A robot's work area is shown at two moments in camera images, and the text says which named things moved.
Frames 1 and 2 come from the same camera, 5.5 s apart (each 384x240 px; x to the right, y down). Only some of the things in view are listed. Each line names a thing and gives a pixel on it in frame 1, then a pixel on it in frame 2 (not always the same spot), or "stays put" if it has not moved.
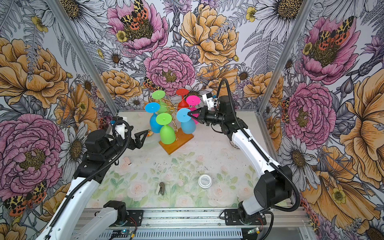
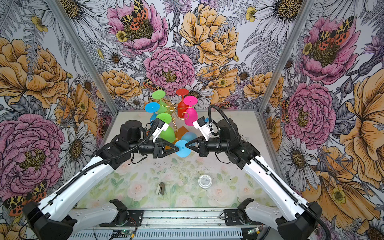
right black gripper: [204, 116] → [202, 149]
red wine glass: [183, 104] stays put
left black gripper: [132, 145] → [160, 148]
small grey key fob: [160, 189] stays put
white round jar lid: [205, 181] stays put
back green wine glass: [159, 94] stays put
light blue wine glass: [188, 126] → [184, 151]
